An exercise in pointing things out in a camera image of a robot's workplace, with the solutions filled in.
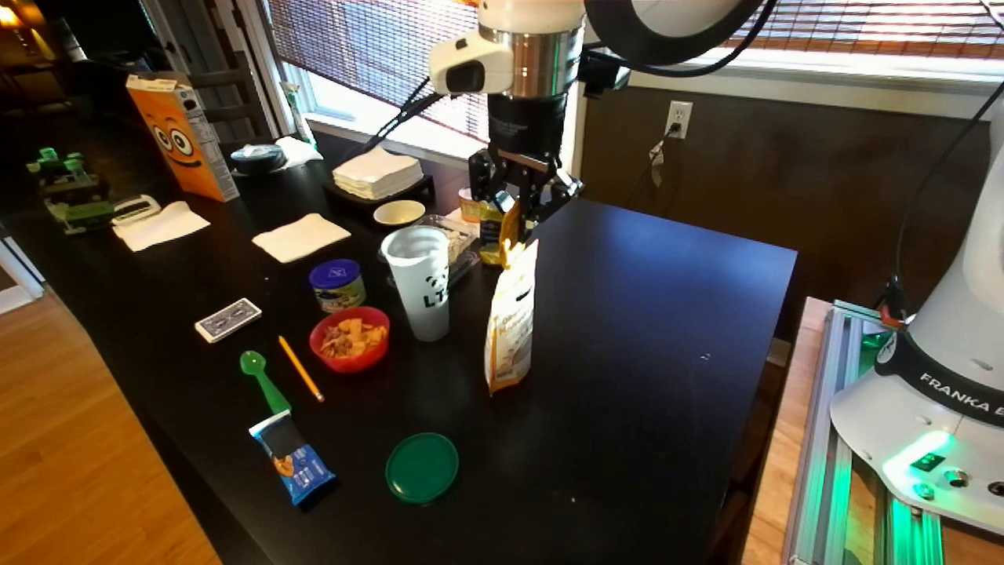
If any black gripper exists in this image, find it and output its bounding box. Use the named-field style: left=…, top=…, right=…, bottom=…
left=464, top=91, right=583, bottom=268

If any white snack packet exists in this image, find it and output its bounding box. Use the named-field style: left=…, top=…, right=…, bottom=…
left=481, top=239, right=542, bottom=400

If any blue snack bar wrapper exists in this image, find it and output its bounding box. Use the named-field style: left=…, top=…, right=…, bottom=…
left=246, top=408, right=342, bottom=512

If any small cream bowl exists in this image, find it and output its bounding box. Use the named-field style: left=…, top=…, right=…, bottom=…
left=372, top=194, right=431, bottom=232

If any white paper cup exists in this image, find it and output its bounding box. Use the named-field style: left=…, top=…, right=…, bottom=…
left=378, top=223, right=454, bottom=344

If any white napkin stack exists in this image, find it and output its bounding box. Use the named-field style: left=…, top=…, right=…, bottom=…
left=329, top=143, right=426, bottom=205

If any blue lidded jar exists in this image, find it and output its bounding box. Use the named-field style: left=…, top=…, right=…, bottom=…
left=305, top=253, right=372, bottom=318

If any red bowl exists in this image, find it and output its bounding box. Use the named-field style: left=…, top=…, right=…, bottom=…
left=307, top=303, right=397, bottom=376

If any white paper napkin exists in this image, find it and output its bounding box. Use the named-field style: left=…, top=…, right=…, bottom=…
left=247, top=209, right=355, bottom=268
left=111, top=199, right=213, bottom=256

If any window blind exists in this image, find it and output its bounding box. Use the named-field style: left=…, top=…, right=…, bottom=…
left=260, top=0, right=497, bottom=141

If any grey cloth bundle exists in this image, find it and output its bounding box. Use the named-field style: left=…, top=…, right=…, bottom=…
left=225, top=139, right=295, bottom=178

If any orange pencil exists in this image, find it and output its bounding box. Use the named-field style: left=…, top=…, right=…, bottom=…
left=273, top=332, right=329, bottom=408

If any green round lid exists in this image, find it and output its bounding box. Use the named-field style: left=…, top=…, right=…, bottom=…
left=380, top=429, right=464, bottom=508

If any green plastic spoon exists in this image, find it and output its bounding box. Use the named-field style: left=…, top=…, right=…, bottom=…
left=237, top=347, right=295, bottom=417

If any playing card deck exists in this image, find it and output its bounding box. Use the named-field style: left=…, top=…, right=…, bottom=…
left=191, top=296, right=267, bottom=347

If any orange cardboard box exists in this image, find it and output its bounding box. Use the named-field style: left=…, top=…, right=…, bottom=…
left=124, top=70, right=242, bottom=206

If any small white stapler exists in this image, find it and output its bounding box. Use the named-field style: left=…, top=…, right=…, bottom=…
left=111, top=192, right=164, bottom=226

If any green toy figure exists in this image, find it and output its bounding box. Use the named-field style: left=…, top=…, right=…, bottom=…
left=24, top=143, right=117, bottom=234

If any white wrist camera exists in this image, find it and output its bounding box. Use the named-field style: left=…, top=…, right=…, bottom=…
left=423, top=29, right=515, bottom=100

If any white wall outlet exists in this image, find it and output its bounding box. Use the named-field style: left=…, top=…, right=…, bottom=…
left=663, top=98, right=697, bottom=141

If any aluminium mounting frame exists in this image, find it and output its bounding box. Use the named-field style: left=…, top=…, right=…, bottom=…
left=785, top=299, right=951, bottom=565

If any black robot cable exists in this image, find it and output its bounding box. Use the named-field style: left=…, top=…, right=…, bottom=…
left=887, top=78, right=1004, bottom=309

